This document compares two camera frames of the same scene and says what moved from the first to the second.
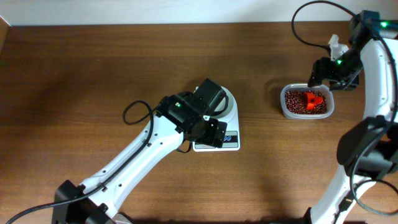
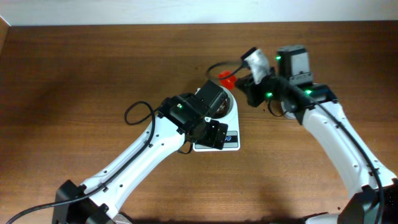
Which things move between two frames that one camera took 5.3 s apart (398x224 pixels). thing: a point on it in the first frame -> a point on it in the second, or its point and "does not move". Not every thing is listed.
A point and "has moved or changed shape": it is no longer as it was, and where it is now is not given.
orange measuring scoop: x=311 y=100 has moved or changed shape
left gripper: x=214 y=126 does not move
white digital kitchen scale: x=232 y=142 does not move
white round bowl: x=221 y=105 does not move
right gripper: x=321 y=71 -> x=246 y=84
